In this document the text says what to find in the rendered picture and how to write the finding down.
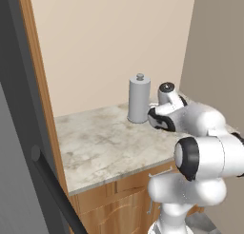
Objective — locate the dark grey fridge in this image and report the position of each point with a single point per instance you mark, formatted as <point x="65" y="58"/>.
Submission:
<point x="16" y="123"/>

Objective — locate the grey cylindrical canister with knob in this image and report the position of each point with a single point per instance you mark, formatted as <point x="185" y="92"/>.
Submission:
<point x="138" y="100"/>

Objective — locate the wooden cupboard door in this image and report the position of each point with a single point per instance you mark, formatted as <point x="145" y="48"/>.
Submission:
<point x="117" y="214"/>

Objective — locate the wooden side panel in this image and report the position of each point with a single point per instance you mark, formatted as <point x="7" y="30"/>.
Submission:
<point x="41" y="85"/>

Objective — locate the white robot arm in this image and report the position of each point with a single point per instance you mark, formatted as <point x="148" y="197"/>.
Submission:
<point x="203" y="155"/>

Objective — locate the wooden drawer front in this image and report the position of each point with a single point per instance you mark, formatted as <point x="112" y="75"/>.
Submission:
<point x="132" y="184"/>

